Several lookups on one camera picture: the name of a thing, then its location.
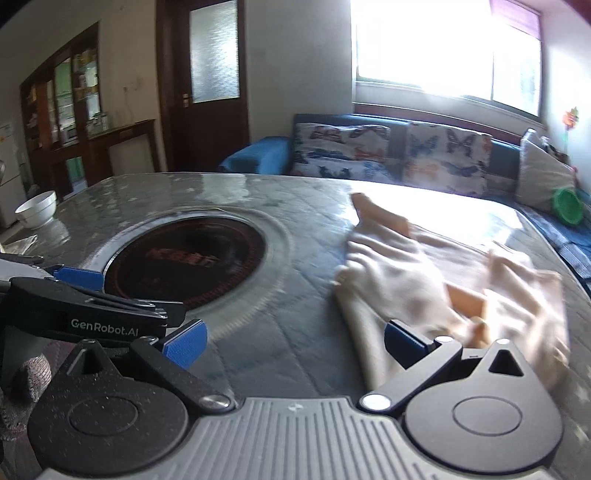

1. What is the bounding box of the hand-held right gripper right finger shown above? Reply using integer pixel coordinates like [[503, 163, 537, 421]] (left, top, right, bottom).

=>
[[358, 318, 539, 414]]

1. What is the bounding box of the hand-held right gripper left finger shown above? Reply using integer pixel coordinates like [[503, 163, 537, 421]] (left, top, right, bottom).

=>
[[65, 318, 237, 415]]

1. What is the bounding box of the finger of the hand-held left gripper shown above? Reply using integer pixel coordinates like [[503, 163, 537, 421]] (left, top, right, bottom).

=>
[[90, 298, 186, 326], [44, 264, 106, 292]]

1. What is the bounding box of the cream long-sleeved garment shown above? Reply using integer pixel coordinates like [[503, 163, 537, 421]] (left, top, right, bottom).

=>
[[333, 191, 573, 391]]

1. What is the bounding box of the person's left hand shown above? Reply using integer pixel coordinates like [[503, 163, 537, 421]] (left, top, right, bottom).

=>
[[0, 353, 52, 445]]

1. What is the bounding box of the round black induction cooker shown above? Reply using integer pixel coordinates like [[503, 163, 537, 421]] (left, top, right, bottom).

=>
[[88, 208, 296, 320]]

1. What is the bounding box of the white bowl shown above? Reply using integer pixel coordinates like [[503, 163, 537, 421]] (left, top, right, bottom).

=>
[[15, 190, 58, 230]]

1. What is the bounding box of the white refrigerator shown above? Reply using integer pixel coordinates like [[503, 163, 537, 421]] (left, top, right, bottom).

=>
[[0, 121, 26, 227]]

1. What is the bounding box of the dark wooden display cabinet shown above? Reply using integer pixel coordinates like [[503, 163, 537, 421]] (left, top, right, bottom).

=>
[[19, 22, 102, 195]]

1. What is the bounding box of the dark wooden side table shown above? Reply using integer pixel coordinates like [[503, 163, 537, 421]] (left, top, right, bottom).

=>
[[85, 119, 160, 185]]

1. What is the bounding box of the dark wooden glass-panel door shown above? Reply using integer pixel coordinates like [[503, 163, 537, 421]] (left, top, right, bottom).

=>
[[156, 0, 250, 174]]

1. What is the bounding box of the butterfly print cushion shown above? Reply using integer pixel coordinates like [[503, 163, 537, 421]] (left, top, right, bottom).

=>
[[290, 121, 402, 183], [401, 121, 494, 197]]

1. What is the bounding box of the blue sofa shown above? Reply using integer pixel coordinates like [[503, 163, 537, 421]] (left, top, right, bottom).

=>
[[218, 113, 591, 296]]

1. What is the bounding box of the green plastic bowl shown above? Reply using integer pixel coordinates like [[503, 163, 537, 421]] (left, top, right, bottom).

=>
[[553, 187, 583, 227]]

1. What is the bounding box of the plain white cushion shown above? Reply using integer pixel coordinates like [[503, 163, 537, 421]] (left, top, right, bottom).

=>
[[515, 129, 578, 213]]

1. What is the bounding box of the black and white plush toy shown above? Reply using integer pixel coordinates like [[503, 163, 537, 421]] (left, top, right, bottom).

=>
[[540, 136, 568, 162]]

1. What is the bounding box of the colourful pinwheel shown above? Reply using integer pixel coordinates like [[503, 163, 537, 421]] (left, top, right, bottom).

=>
[[561, 106, 580, 153]]

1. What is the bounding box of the window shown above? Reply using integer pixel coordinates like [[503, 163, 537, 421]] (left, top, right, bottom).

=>
[[351, 0, 543, 118]]

